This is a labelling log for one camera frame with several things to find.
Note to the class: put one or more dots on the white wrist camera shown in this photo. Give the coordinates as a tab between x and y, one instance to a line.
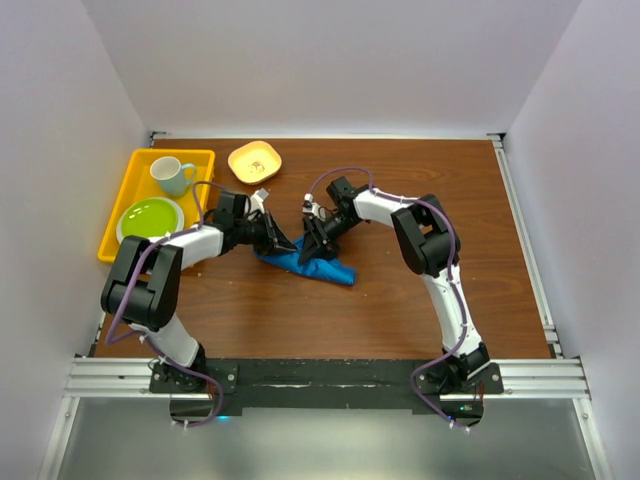
310	207
257	202

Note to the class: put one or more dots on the yellow plastic tray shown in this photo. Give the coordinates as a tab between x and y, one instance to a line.
138	184

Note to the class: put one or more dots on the blue cloth napkin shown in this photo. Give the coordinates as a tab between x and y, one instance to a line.
332	271

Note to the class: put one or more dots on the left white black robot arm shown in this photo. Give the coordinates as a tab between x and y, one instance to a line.
142	287

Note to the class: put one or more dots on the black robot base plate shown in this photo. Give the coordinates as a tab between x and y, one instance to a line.
350	384

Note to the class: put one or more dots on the yellow square bowl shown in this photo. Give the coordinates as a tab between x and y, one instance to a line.
254	162

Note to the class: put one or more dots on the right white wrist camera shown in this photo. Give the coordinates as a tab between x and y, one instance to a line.
310	207

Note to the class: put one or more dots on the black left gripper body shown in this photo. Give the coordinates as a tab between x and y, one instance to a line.
256	233

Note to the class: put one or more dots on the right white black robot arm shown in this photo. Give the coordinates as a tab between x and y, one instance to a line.
429	247

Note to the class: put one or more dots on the light blue ceramic mug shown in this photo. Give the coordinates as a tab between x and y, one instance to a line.
172	176

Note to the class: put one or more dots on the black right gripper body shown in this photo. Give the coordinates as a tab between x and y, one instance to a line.
331	229

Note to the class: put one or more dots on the green plate white rim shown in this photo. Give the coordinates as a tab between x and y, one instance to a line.
150	217

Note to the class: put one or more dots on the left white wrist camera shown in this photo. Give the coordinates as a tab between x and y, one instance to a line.
257	202

